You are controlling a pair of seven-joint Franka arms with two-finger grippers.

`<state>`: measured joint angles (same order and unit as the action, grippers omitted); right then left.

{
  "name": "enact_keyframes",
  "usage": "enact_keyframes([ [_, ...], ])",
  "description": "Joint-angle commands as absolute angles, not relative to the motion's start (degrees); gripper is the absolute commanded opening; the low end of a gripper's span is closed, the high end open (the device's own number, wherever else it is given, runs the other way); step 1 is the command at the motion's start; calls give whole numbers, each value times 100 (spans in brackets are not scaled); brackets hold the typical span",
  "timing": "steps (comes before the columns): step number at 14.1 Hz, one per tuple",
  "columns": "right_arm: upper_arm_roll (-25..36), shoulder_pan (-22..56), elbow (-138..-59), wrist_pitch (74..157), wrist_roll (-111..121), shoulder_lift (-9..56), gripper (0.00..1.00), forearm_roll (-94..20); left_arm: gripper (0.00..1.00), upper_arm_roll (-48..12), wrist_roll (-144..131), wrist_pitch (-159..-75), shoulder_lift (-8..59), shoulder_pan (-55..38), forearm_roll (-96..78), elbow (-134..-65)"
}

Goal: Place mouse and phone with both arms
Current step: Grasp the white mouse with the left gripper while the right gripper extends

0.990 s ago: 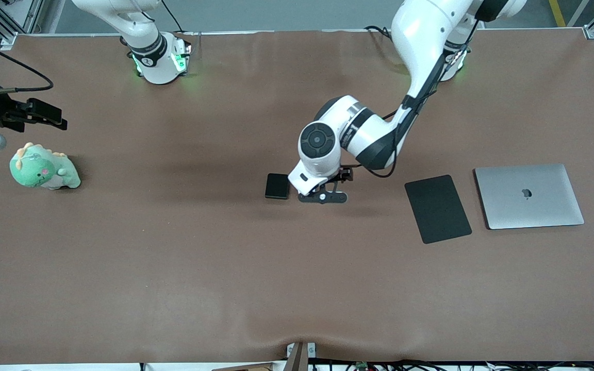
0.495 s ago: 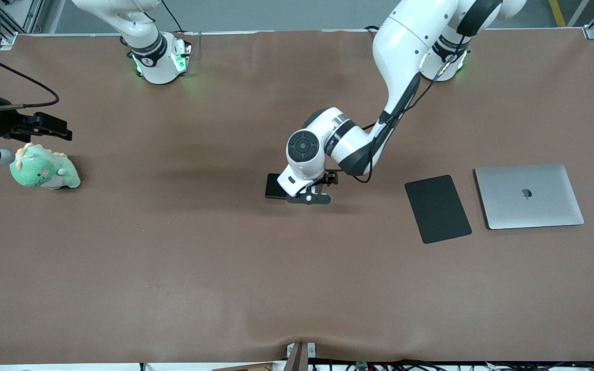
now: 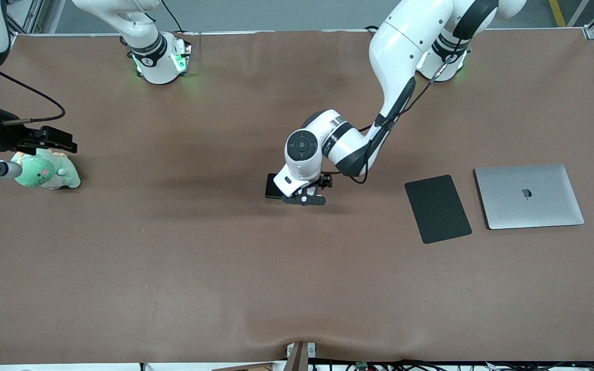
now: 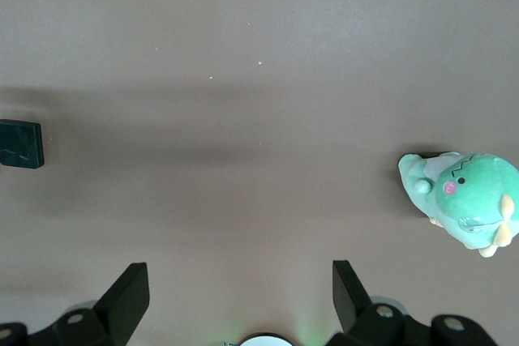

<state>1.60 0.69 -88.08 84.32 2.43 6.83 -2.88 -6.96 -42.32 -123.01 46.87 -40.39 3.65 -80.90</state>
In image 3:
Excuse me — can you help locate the black mouse pad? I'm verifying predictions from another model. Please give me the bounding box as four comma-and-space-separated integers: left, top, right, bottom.
405, 175, 472, 244

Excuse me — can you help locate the green dinosaur plush toy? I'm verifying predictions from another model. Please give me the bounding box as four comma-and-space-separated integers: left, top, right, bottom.
11, 148, 81, 190

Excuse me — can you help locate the brown table cover sheet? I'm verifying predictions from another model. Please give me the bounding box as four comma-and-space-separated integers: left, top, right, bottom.
0, 28, 594, 364

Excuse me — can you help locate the silver apple laptop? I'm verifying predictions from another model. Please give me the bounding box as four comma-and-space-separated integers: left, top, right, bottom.
474, 164, 585, 230

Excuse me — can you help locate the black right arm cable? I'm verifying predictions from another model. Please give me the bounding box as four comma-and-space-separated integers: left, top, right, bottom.
0, 67, 67, 126

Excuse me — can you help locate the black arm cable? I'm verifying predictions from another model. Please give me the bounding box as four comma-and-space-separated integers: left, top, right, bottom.
0, 67, 67, 126
351, 49, 463, 184

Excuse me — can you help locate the metal clamp bracket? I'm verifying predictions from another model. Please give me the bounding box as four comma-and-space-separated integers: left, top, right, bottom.
286, 342, 317, 360

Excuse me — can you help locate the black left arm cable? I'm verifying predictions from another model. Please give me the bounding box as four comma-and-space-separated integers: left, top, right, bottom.
351, 49, 463, 184

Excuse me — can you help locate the black right base cable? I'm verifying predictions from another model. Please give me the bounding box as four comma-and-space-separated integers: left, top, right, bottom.
160, 0, 184, 32

